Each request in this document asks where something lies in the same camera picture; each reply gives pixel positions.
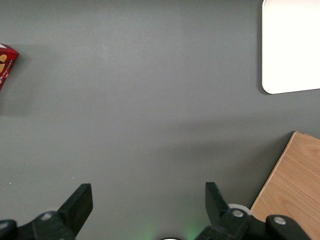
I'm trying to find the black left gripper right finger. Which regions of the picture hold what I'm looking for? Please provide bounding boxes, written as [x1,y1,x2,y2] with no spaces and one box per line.
[194,181,312,240]

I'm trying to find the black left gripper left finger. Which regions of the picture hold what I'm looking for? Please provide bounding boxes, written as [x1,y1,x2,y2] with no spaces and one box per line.
[0,183,94,240]

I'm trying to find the red tartan shortbread cookie box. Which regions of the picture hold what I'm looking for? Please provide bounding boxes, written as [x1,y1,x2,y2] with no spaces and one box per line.
[0,43,20,92]

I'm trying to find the white rectangular tray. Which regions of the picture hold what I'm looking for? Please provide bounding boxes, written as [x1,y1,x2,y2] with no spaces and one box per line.
[261,0,320,95]

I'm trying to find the wooden drawer cabinet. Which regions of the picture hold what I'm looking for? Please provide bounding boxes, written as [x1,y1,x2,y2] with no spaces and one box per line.
[249,131,320,240]

